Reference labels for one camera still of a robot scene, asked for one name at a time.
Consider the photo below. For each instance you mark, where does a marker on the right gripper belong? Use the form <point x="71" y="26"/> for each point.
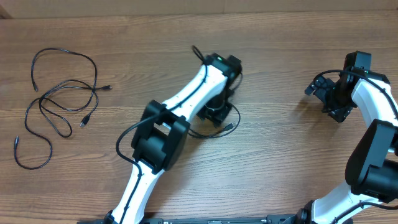
<point x="342" y="111"/>

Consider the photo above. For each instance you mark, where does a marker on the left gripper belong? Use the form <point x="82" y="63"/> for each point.
<point x="217" y="117"/>

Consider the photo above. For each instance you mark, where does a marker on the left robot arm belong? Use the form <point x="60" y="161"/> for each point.
<point x="161" y="133"/>

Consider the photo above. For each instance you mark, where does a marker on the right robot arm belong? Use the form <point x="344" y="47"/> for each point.
<point x="370" y="178"/>

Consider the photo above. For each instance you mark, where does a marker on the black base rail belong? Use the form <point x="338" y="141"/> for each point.
<point x="270" y="219"/>

